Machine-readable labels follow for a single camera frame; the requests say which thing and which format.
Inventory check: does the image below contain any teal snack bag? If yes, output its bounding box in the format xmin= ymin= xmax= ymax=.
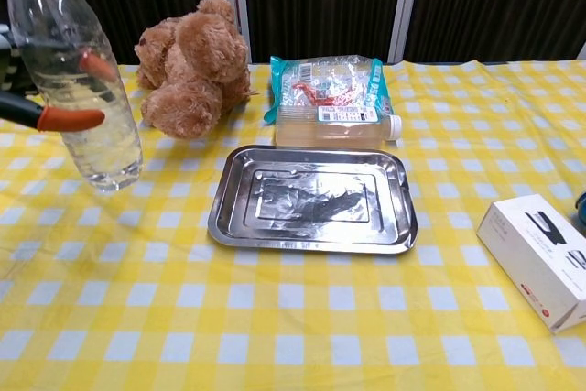
xmin=264 ymin=54 xmax=394 ymax=125

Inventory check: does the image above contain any brown teddy bear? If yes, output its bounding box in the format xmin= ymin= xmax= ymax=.
xmin=134 ymin=0 xmax=257 ymax=139

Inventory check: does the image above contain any amber juice bottle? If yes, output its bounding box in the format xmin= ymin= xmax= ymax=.
xmin=274 ymin=104 xmax=404 ymax=148

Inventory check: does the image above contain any white stapler box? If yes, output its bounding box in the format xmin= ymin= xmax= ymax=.
xmin=475 ymin=193 xmax=586 ymax=335

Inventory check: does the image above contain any blue soda can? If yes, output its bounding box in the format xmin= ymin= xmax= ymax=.
xmin=574 ymin=191 xmax=586 ymax=230

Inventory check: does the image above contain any yellow checkered tablecloth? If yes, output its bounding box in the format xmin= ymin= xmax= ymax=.
xmin=0 ymin=59 xmax=586 ymax=391

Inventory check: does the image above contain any metal tray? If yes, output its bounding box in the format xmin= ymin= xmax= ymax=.
xmin=207 ymin=144 xmax=418 ymax=255

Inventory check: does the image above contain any transparent water bottle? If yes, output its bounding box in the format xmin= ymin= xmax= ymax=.
xmin=6 ymin=0 xmax=144 ymax=194

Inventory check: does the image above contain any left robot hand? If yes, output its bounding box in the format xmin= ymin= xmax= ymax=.
xmin=0 ymin=27 xmax=118 ymax=133

